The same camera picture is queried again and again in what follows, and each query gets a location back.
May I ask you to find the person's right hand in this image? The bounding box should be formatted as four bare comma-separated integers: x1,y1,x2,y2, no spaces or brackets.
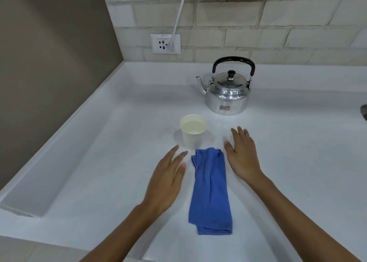
224,126,262,181

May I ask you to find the person's left hand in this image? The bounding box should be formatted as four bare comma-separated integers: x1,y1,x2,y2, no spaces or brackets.
142,145,189,217

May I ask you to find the person's right forearm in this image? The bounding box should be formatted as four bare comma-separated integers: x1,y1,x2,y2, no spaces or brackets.
239,171,362,262

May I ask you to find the person's left forearm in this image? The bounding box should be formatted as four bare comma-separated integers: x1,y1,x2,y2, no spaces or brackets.
82,203,172,262

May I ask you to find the blue folded cloth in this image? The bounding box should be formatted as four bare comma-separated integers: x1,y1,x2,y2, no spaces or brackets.
188,147,233,236

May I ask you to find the white paper cup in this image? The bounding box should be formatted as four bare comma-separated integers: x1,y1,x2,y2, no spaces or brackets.
179,114,208,149

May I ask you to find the silver metal kettle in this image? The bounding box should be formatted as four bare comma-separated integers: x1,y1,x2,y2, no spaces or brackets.
196,56,256,116

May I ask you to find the silver kettle lid black knob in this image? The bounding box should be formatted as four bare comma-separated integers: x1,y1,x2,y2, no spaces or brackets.
214,70,249,88

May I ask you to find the white wall power outlet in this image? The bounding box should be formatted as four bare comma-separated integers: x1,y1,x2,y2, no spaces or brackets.
149,34,182,55

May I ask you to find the white power cable with plug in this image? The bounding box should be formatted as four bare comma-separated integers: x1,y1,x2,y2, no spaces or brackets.
167,0,189,52

